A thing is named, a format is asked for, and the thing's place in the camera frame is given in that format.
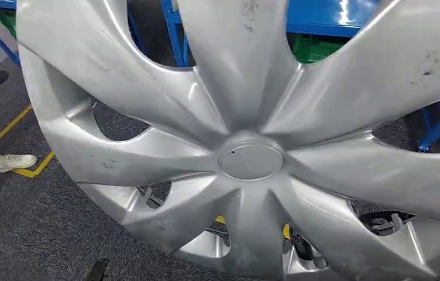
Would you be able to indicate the green plastic crate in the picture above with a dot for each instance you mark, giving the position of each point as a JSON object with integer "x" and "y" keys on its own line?
{"x": 7, "y": 19}

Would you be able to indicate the person's white shoe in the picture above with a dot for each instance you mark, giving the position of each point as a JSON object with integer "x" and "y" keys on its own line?
{"x": 12, "y": 162}

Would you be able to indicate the large blue steel shelf rack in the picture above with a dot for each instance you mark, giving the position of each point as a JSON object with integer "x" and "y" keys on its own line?
{"x": 320, "y": 15}

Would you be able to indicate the green crate with white label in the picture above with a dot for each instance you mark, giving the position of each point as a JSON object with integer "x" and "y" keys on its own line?
{"x": 315, "y": 48}

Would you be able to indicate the silver plastic wheel hubcap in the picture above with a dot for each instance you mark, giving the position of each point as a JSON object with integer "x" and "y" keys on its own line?
{"x": 251, "y": 97}

